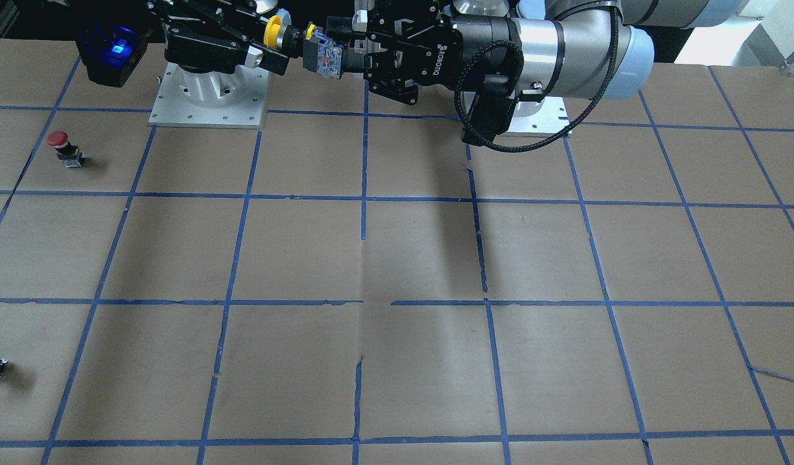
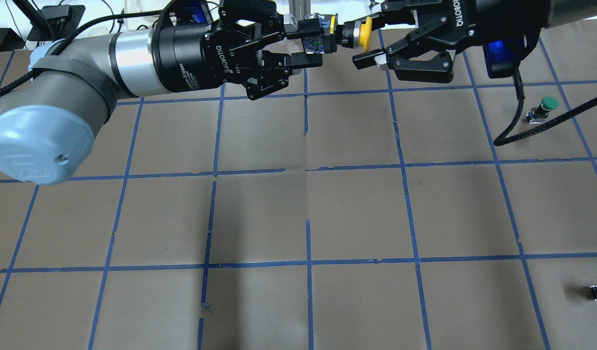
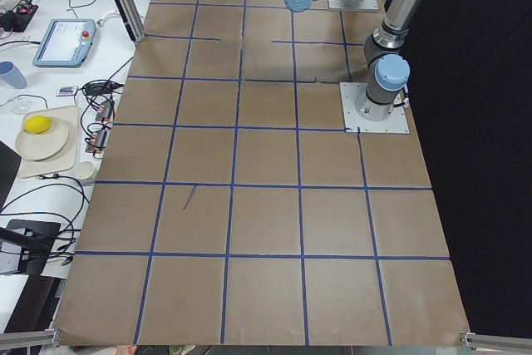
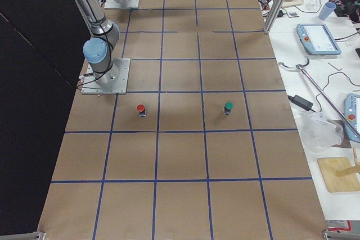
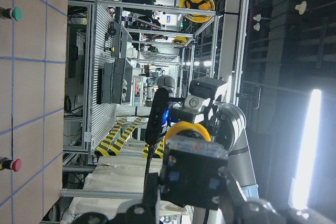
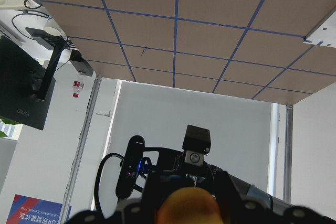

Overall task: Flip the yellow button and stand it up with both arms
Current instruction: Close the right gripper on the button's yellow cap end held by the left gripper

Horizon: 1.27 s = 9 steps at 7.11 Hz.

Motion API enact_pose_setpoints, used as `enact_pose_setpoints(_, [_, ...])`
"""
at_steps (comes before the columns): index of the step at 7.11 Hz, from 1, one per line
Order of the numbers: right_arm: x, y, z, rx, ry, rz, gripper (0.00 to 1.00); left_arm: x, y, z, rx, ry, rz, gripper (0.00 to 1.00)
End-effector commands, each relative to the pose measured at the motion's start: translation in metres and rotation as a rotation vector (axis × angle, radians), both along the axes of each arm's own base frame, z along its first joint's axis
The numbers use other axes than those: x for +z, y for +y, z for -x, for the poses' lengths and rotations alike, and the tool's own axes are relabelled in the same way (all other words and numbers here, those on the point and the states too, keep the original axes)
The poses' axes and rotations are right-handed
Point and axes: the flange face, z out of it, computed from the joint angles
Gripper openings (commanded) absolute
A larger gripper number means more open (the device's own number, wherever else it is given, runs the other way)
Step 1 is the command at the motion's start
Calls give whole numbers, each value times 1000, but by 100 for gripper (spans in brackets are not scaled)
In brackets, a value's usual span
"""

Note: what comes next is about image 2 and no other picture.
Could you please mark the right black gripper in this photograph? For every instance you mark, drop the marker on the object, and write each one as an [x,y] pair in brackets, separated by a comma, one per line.
[497,19]

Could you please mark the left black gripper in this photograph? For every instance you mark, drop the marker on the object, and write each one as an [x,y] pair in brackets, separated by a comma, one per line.
[184,58]

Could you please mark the yellow push button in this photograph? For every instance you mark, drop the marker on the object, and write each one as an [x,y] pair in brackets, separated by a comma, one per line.
[331,34]

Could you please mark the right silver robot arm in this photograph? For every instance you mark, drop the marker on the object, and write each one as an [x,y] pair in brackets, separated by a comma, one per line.
[559,12]

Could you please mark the green push button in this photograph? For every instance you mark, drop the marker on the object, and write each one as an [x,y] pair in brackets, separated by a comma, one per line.
[537,115]

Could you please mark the aluminium frame post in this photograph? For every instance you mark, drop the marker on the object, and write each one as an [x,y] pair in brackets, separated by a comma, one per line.
[300,9]

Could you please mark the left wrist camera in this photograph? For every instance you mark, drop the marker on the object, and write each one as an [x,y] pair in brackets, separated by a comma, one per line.
[190,11]

